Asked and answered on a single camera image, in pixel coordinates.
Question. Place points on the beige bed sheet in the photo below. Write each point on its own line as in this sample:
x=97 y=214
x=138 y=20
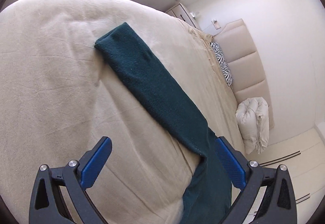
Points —
x=58 y=98

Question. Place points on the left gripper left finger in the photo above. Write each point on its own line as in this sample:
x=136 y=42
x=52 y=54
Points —
x=47 y=204

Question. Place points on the folded white duvet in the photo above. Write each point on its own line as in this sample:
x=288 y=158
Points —
x=253 y=121

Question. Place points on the beige padded headboard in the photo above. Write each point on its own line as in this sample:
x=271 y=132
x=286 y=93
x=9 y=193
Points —
x=241 y=55

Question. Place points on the wall power socket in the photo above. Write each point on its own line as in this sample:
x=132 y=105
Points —
x=216 y=24

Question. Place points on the zebra print pillow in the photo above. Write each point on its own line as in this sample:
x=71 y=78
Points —
x=222 y=62

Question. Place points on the white wardrobe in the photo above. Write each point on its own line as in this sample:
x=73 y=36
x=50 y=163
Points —
x=304 y=157

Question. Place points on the beige bedside table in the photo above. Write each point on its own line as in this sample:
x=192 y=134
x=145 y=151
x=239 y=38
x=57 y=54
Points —
x=180 y=11

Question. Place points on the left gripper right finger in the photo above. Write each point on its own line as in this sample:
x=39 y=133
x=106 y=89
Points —
x=278 y=204

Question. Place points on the dark teal knit sweater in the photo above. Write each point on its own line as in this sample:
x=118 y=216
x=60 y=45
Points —
x=208 y=197

